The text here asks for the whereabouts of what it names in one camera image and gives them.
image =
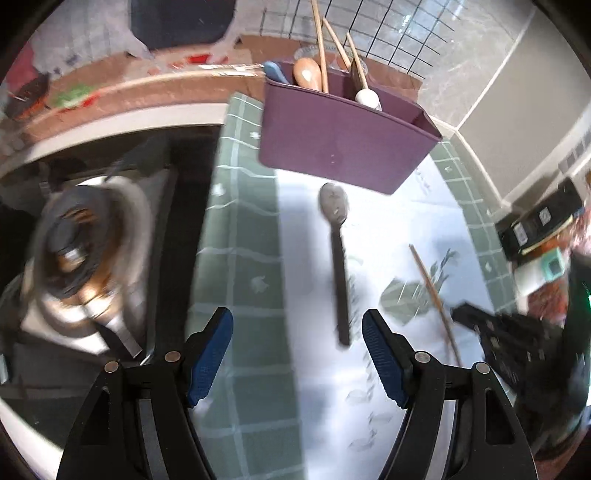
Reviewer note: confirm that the white spoon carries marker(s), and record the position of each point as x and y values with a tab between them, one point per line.
367	98

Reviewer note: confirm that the small green and white box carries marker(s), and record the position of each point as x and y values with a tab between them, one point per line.
552	264

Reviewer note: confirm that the green checked tablecloth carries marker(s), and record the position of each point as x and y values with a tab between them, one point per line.
240	258

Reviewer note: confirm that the blue plastic spoon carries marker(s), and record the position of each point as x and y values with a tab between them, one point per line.
277	73

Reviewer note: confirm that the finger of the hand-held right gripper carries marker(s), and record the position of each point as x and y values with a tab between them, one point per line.
475	321

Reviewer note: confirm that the black glass gas stove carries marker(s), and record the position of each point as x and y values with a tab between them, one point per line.
157	258

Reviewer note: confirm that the stainless steel stove burner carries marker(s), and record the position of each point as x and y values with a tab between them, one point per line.
78	263

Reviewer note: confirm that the white mat with plant print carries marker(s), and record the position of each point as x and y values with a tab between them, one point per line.
392	240

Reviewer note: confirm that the cartoon kitchen wall sticker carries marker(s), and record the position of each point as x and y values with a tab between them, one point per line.
115	55

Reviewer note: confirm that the purple plastic utensil holder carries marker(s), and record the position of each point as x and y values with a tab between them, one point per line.
341	134

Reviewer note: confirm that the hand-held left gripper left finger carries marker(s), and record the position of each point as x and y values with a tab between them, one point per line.
212	350

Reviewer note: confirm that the black box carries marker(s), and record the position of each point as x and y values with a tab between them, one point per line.
538	219

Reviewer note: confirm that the wooden spoon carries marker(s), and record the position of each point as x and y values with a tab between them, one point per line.
307	71

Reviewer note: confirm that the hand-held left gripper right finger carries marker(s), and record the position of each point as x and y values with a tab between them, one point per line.
383	355

